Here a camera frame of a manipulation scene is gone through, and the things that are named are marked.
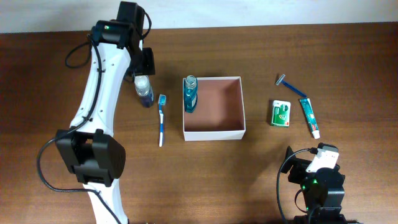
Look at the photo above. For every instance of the teal toothpaste tube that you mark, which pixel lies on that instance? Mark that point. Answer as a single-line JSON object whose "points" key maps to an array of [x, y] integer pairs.
{"points": [[310, 117]]}

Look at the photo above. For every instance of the clear blue spray bottle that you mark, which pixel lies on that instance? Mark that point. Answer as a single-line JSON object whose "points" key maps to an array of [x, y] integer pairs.
{"points": [[144, 90]]}

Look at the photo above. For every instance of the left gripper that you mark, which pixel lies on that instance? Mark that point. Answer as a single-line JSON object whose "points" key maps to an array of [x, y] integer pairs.
{"points": [[146, 62]]}

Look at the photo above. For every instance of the blue white toothbrush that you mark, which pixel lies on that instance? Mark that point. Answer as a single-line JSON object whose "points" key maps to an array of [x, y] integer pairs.
{"points": [[161, 102]]}

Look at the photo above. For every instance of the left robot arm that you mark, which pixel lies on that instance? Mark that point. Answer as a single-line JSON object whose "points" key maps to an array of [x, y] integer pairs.
{"points": [[88, 148]]}

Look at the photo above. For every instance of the green soap box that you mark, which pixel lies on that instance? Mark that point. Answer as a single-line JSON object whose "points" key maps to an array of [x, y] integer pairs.
{"points": [[280, 113]]}

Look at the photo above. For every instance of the teal mouthwash bottle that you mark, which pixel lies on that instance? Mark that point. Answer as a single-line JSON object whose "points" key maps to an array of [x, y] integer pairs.
{"points": [[190, 93]]}

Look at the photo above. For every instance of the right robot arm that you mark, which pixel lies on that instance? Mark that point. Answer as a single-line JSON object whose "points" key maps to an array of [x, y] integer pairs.
{"points": [[322, 201]]}

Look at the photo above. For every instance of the white cardboard box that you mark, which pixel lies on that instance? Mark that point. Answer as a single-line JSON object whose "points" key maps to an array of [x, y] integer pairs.
{"points": [[219, 114]]}

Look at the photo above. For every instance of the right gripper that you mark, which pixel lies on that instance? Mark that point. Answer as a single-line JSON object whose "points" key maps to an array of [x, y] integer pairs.
{"points": [[296, 167]]}

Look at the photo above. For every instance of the blue disposable razor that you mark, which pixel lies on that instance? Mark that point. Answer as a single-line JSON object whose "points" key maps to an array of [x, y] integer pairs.
{"points": [[281, 81]]}

